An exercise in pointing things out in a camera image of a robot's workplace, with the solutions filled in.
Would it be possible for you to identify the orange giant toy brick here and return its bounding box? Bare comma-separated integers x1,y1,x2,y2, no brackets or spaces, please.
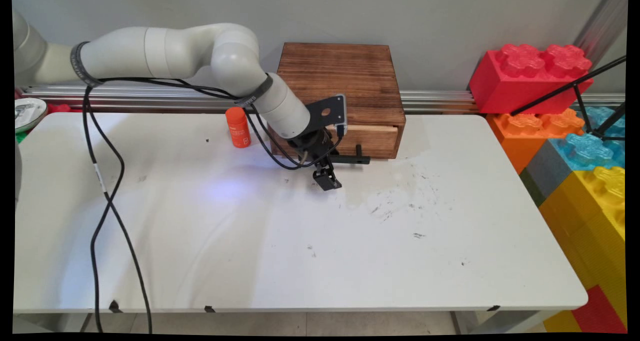
486,108,585,176

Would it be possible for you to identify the blue giant toy brick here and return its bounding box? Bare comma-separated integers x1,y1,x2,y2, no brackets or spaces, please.
550,106,626,173

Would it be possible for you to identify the large yellow giant toy brick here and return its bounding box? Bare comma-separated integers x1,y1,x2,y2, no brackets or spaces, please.
538,166,627,328

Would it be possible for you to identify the dark wooden cabinet housing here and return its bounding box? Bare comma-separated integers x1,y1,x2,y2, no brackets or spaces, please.
266,42,407,160

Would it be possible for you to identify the black tripod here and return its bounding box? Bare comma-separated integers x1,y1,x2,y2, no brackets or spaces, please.
509,56,627,143

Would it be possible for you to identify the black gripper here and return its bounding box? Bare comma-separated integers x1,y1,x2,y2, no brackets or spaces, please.
290,130,344,192

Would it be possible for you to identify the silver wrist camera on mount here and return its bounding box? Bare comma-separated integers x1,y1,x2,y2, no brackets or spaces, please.
305,94,348,138

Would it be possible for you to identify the red giant toy brick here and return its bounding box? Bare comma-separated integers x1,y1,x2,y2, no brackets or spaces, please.
468,44,594,116

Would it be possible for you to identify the red flat object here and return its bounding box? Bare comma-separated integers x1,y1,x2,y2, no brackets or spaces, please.
47,102,84,115

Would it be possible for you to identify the black upper arm strap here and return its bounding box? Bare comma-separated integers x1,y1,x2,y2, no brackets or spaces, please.
69,41,103,88

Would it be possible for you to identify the black forearm strap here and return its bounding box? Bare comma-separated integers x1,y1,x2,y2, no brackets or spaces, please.
234,73,275,108

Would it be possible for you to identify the orange plastic bottle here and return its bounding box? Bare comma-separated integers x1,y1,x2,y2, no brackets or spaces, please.
225,106,253,149

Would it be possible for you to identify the white round disc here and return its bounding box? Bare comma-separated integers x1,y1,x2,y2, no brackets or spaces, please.
14,97,49,134

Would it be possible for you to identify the horizontal aluminium rail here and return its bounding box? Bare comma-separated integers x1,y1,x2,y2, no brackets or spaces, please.
20,84,626,115

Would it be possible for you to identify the slanted aluminium post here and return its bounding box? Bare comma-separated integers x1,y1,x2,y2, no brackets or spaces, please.
572,0,629,58

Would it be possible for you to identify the grey metal table leg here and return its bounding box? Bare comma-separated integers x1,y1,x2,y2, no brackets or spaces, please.
449,310,562,335

